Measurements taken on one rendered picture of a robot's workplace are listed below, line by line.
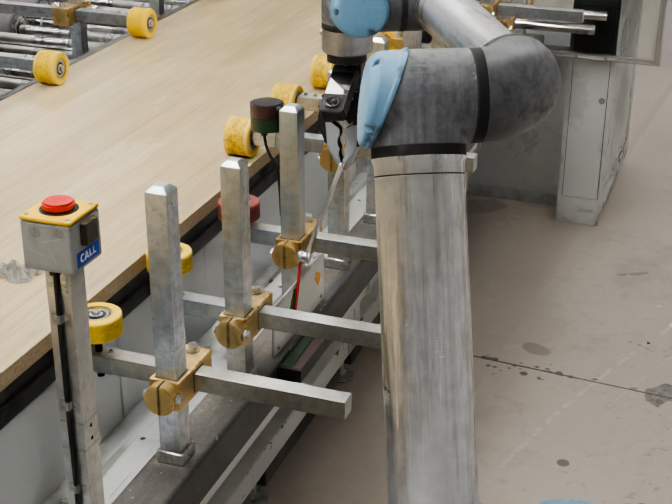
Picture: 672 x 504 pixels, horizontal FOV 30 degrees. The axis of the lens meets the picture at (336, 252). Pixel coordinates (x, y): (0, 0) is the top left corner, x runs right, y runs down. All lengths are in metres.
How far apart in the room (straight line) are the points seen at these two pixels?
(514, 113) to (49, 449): 0.95
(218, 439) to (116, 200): 0.59
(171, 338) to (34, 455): 0.31
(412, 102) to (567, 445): 1.97
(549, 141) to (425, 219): 3.24
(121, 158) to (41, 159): 0.16
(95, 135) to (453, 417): 1.47
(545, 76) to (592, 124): 2.97
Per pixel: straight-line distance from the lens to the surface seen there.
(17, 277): 2.12
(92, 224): 1.53
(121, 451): 2.16
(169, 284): 1.82
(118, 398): 2.22
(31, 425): 1.99
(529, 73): 1.53
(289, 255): 2.28
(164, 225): 1.78
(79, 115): 2.92
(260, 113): 2.22
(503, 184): 4.79
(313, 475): 3.17
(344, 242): 2.31
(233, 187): 2.01
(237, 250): 2.05
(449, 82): 1.49
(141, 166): 2.58
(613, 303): 4.09
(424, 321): 1.48
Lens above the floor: 1.80
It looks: 25 degrees down
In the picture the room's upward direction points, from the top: straight up
